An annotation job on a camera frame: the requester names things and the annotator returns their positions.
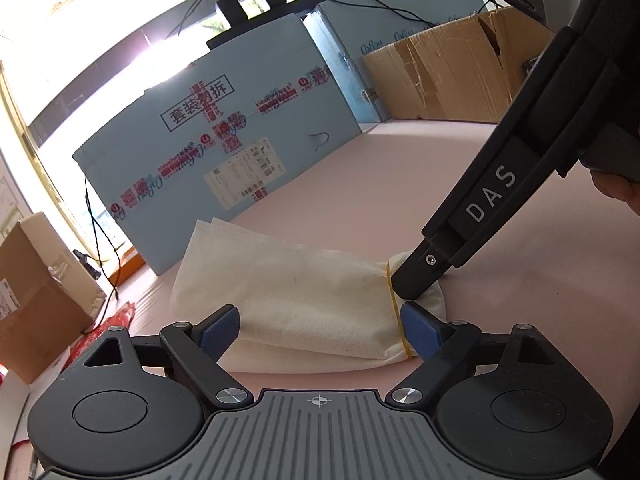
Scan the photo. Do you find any white fabric shopping bag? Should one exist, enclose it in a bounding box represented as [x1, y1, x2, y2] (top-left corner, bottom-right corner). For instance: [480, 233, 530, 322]
[170, 217, 447, 375]

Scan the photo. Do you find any brown cardboard box with tape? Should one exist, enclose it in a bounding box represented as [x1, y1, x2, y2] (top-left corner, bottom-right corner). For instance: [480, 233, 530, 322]
[360, 5, 557, 124]

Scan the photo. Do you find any person's right hand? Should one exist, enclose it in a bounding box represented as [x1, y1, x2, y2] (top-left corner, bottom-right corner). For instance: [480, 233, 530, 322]
[589, 167, 640, 204]

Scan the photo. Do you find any orange flat box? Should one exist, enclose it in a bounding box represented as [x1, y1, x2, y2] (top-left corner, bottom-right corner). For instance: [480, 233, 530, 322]
[107, 252, 151, 287]

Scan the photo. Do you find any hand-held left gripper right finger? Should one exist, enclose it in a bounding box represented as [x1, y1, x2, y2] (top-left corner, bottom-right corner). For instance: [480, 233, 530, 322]
[387, 300, 567, 408]

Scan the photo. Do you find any yellow rubber band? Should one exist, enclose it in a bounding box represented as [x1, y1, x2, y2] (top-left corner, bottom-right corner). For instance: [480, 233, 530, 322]
[386, 259, 417, 359]

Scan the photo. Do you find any red printed paper bag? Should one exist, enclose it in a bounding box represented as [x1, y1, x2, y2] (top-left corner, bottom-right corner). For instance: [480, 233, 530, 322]
[62, 300, 137, 361]

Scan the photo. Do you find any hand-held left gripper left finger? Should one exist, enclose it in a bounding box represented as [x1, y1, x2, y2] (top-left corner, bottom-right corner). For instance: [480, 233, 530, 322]
[75, 304, 253, 409]

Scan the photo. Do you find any large blue cardboard box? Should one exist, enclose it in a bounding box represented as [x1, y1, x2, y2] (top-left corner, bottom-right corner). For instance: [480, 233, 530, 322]
[72, 12, 364, 277]

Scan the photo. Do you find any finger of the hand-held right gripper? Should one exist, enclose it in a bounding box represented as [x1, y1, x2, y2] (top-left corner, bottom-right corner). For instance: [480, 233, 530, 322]
[390, 238, 459, 301]

